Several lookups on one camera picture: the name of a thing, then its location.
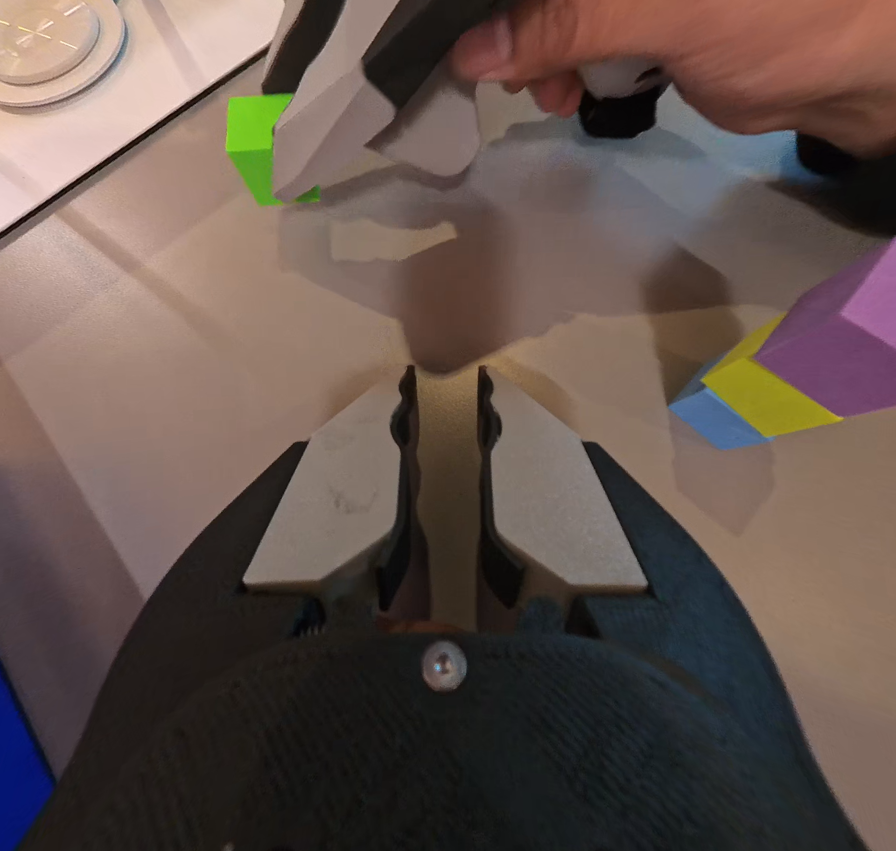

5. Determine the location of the white document stand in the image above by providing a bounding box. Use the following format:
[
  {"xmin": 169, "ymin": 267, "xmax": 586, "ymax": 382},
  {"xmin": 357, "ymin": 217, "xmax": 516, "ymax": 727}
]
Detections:
[{"xmin": 0, "ymin": 0, "xmax": 286, "ymax": 232}]

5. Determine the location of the person's right forearm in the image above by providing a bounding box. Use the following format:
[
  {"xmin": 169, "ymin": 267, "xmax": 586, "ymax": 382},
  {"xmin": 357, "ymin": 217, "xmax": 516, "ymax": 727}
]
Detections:
[{"xmin": 794, "ymin": 133, "xmax": 896, "ymax": 239}]

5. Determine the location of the yellow foam cube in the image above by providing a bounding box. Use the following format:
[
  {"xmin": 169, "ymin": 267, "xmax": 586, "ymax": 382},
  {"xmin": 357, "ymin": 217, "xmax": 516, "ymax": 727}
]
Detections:
[{"xmin": 701, "ymin": 313, "xmax": 844, "ymax": 439}]

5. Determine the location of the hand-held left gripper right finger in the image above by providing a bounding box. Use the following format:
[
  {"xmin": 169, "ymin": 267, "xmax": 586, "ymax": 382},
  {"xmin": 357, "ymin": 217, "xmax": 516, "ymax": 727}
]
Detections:
[{"xmin": 477, "ymin": 365, "xmax": 650, "ymax": 612}]

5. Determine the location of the purple foam cube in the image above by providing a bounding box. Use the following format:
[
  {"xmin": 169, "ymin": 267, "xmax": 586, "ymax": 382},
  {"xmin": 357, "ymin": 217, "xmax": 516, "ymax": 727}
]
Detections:
[{"xmin": 755, "ymin": 238, "xmax": 896, "ymax": 418}]

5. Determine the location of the light blue foam cube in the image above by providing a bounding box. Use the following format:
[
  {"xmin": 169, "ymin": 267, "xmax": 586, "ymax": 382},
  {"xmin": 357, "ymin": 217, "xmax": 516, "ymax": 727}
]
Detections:
[{"xmin": 668, "ymin": 375, "xmax": 771, "ymax": 451}]

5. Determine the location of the blue plastic bin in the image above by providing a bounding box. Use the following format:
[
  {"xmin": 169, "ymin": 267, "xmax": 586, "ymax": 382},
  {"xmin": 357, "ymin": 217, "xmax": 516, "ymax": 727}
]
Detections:
[{"xmin": 0, "ymin": 658, "xmax": 57, "ymax": 851}]

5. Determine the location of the green foam cube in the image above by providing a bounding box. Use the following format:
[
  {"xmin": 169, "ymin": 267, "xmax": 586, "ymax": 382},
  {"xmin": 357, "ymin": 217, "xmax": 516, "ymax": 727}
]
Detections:
[{"xmin": 225, "ymin": 93, "xmax": 322, "ymax": 206}]

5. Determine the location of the person's right hand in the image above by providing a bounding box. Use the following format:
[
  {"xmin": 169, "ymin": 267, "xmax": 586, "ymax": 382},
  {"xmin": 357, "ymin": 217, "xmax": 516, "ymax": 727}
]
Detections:
[{"xmin": 448, "ymin": 0, "xmax": 896, "ymax": 159}]

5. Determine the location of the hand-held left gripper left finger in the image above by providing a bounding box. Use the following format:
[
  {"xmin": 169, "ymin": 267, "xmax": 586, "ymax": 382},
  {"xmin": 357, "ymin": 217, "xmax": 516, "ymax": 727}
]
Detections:
[{"xmin": 241, "ymin": 365, "xmax": 429, "ymax": 615}]

